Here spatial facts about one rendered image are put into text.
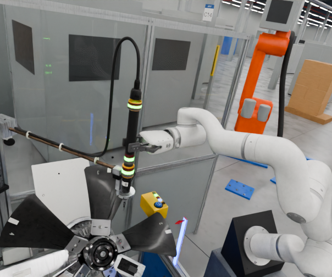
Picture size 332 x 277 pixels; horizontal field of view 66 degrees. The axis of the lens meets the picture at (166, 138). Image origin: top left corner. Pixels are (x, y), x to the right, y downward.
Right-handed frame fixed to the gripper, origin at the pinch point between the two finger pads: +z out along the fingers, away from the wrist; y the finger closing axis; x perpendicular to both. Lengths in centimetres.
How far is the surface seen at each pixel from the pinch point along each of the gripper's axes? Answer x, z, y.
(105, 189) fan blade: -28.7, 2.4, 13.9
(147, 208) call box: -62, -31, 29
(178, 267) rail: -80, -36, -3
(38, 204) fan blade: -25.3, 28.4, 10.5
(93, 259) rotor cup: -44.3, 13.3, -5.2
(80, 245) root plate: -43.4, 15.9, 2.5
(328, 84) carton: -57, -748, 269
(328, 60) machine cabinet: -7, -981, 405
